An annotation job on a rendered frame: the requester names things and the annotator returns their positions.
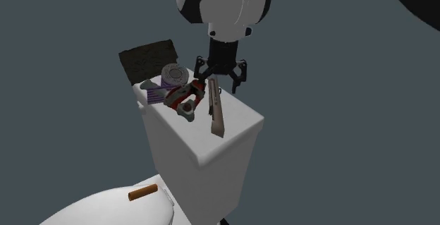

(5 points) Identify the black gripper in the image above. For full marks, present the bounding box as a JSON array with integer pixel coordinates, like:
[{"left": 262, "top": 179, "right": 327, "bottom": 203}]
[{"left": 192, "top": 38, "right": 248, "bottom": 95}]

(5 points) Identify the long brown flat bar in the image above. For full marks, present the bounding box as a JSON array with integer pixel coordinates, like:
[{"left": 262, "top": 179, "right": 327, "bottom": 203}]
[{"left": 207, "top": 75, "right": 226, "bottom": 139}]

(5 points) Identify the round grey disc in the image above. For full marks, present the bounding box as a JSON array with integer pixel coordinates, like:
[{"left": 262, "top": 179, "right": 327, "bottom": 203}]
[{"left": 160, "top": 63, "right": 190, "bottom": 88}]

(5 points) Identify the red and grey toy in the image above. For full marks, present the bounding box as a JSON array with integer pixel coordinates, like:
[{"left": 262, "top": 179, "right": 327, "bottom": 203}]
[{"left": 162, "top": 78, "right": 207, "bottom": 123}]

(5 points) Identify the purple striped box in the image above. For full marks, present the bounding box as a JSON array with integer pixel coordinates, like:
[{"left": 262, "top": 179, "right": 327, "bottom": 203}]
[{"left": 146, "top": 80, "right": 173, "bottom": 106}]

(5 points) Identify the dark patterned robot stand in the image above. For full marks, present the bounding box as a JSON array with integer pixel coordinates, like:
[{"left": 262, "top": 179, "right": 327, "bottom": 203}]
[{"left": 118, "top": 39, "right": 179, "bottom": 87}]

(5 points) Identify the white toilet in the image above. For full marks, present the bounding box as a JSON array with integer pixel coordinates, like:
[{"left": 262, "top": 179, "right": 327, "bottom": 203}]
[{"left": 38, "top": 68, "right": 265, "bottom": 225}]

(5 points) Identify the orange cylinder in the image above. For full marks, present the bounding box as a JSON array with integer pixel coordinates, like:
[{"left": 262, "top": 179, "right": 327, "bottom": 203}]
[{"left": 128, "top": 183, "right": 159, "bottom": 202}]

